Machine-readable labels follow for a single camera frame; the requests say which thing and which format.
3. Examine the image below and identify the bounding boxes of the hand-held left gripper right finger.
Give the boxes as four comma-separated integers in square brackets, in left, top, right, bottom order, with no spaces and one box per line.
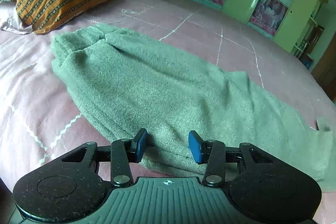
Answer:
[188,131,276,187]

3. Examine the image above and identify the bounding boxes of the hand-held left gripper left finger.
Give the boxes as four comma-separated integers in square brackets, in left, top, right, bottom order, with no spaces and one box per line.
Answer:
[61,128,148,187]

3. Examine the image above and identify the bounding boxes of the green towel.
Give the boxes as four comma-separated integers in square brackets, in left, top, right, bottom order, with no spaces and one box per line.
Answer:
[51,23,333,192]

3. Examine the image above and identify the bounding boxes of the bed with pink sheet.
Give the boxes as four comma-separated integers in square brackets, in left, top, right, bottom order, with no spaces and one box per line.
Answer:
[0,0,336,224]

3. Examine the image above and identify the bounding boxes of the green shelf rack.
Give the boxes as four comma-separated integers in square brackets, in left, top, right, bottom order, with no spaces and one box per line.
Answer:
[293,0,329,69]

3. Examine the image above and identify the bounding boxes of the brown wooden door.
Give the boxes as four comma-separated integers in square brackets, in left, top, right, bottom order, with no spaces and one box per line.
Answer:
[311,25,336,102]

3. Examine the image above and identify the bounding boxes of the pink pillow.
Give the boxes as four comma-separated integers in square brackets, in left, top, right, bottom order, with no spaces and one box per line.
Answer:
[0,1,36,35]

